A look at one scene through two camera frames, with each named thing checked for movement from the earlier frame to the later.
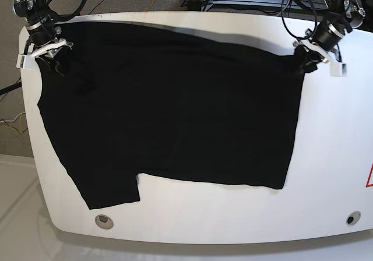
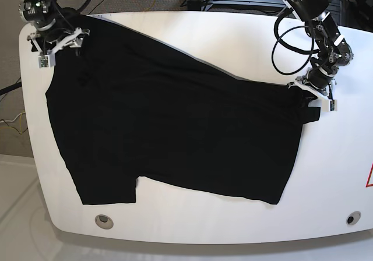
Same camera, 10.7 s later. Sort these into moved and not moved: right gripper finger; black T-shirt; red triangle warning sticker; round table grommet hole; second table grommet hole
Moved: black T-shirt; right gripper finger
Not moved: red triangle warning sticker; round table grommet hole; second table grommet hole
